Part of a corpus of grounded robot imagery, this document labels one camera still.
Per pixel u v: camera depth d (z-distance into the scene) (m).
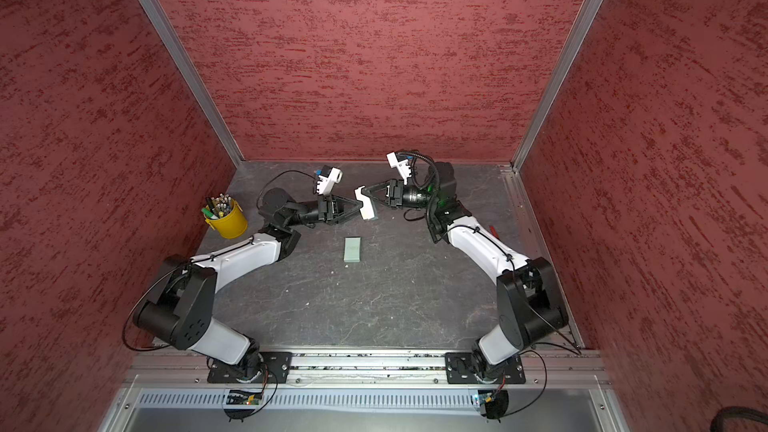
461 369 0.74
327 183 0.71
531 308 0.45
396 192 0.66
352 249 0.95
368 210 0.68
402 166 0.71
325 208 0.67
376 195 0.68
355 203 0.69
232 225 0.93
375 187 0.69
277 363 0.75
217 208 0.94
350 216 0.74
